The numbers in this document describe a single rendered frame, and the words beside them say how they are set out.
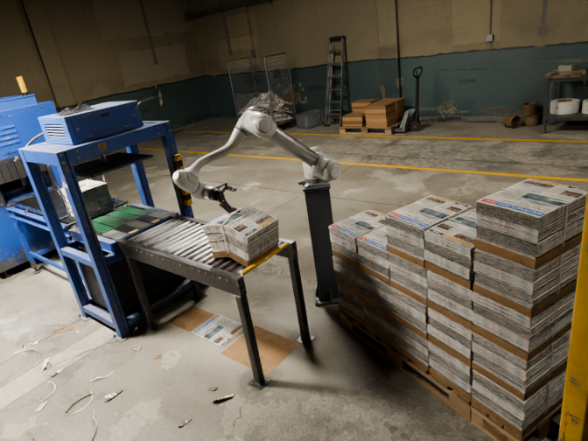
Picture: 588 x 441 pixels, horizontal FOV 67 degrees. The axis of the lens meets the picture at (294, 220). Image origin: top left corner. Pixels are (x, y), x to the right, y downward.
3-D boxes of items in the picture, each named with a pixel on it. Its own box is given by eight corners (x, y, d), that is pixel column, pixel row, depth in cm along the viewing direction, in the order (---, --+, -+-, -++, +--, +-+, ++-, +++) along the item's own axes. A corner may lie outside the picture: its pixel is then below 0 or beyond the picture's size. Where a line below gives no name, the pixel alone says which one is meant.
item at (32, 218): (136, 211, 430) (133, 202, 426) (71, 239, 386) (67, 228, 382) (64, 194, 525) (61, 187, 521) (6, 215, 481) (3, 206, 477)
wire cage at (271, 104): (297, 126, 1074) (287, 52, 1009) (276, 135, 1018) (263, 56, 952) (262, 126, 1149) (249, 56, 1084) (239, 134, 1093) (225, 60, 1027)
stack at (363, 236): (379, 304, 352) (371, 207, 320) (514, 388, 257) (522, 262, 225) (339, 325, 335) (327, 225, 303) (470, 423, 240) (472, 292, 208)
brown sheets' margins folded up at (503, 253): (514, 368, 251) (524, 212, 214) (568, 399, 228) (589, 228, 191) (469, 402, 235) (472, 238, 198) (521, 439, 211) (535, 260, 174)
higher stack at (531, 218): (514, 388, 257) (527, 176, 208) (566, 421, 233) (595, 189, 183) (469, 422, 241) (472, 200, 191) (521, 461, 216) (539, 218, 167)
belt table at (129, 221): (181, 222, 386) (178, 212, 382) (114, 255, 341) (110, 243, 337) (136, 212, 429) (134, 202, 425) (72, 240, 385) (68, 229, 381)
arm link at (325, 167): (333, 162, 325) (350, 167, 307) (322, 181, 326) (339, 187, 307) (249, 104, 284) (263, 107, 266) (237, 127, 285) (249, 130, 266)
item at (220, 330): (248, 326, 350) (248, 325, 349) (222, 347, 330) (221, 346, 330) (217, 314, 373) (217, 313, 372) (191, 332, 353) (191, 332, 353)
